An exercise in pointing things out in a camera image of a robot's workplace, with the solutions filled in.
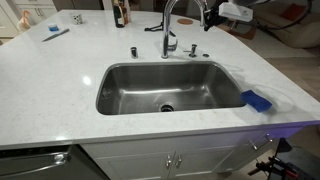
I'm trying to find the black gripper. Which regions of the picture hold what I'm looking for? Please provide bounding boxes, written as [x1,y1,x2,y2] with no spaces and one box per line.
[203,4,232,32]

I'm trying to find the chrome gooseneck faucet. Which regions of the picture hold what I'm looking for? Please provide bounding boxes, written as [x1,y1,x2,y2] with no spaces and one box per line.
[161,0,208,60]

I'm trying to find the round wooden coaster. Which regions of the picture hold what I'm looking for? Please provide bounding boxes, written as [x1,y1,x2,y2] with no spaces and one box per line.
[176,18,194,26]

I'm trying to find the chrome soap dispenser pump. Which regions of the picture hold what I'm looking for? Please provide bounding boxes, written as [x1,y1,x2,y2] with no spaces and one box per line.
[182,43,198,59]

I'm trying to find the brown rug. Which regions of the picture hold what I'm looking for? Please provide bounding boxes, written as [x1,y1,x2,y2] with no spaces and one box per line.
[219,23,258,41]

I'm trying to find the orange bottle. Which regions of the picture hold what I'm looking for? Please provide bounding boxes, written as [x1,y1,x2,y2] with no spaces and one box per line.
[121,0,132,25]

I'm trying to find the red cushion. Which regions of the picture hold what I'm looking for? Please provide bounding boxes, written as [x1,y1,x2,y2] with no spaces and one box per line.
[279,3,308,22]

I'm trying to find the dark green champagne bottle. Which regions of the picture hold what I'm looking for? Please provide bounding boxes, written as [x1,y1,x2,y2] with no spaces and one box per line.
[112,0,126,29]

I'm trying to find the stainless steel sink basin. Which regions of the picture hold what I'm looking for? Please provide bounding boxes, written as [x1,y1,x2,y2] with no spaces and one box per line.
[95,60,248,116]

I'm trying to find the beige sofa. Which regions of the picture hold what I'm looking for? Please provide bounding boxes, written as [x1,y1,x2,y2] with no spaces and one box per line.
[259,0,320,49]

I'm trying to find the blue cloth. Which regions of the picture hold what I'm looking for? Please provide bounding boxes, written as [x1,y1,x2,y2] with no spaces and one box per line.
[240,89,273,113]

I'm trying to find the black sink drain strainer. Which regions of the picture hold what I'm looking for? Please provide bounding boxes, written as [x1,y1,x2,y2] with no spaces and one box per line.
[159,103,176,113]

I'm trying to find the patterned mug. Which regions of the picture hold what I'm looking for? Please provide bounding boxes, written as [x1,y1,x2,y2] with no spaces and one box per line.
[72,13,84,26]

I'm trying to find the kitchen knife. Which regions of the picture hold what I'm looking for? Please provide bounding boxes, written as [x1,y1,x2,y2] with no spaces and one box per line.
[41,28,71,43]

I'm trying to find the small blue lidded container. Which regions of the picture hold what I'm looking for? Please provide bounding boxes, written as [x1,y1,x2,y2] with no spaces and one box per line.
[47,23,60,33]

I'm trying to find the white island cabinet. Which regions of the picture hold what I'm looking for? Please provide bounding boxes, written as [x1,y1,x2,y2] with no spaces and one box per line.
[81,126,304,180]

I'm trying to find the black equipment stand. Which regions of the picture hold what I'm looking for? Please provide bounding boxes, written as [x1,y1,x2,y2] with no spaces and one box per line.
[247,138,320,180]

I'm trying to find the white corner cabinets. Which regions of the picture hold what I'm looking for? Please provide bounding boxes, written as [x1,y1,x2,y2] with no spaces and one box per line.
[0,0,58,38]

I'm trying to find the orange white bag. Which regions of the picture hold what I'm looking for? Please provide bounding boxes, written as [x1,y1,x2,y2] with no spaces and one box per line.
[17,9,32,33]

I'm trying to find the stainless steel dishwasher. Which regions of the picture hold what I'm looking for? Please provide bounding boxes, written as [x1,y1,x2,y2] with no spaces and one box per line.
[0,144,101,180]

